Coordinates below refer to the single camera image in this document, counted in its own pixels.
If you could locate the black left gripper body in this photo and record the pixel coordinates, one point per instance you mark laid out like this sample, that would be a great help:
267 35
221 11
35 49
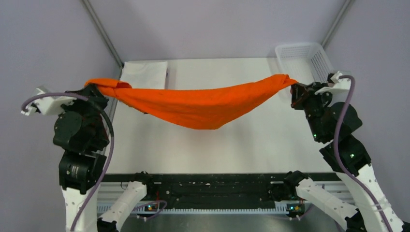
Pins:
87 107

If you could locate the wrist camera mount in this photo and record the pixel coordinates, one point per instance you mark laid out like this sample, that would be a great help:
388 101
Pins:
336 84
46 102

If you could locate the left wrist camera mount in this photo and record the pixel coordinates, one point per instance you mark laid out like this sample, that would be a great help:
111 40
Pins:
46 102

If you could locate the orange t-shirt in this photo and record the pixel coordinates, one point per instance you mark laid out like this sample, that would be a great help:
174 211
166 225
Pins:
199 109

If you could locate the white plastic basket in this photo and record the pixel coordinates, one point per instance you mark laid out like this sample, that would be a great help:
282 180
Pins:
304 62

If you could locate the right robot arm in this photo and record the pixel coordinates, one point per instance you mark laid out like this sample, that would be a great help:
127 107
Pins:
333 125

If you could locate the white cable duct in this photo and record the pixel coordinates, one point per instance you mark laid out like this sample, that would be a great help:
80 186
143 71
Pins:
281 208

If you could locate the aluminium frame post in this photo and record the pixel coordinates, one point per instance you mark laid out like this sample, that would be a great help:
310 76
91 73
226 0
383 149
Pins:
98 25
338 19

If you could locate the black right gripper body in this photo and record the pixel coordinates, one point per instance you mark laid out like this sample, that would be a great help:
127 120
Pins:
310 103

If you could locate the left aluminium frame post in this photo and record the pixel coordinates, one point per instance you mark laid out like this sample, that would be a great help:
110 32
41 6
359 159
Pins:
98 25

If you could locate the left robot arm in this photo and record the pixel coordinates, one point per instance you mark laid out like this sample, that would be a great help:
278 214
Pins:
83 130

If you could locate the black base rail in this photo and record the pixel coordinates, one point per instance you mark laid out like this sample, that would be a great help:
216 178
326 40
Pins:
219 191

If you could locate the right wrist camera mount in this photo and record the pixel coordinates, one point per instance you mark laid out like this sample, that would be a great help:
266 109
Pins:
336 84

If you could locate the folded white t-shirt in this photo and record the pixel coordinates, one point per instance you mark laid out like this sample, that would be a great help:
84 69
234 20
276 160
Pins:
145 74

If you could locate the right aluminium frame post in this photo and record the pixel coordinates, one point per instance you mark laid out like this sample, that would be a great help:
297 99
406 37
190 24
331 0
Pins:
338 19

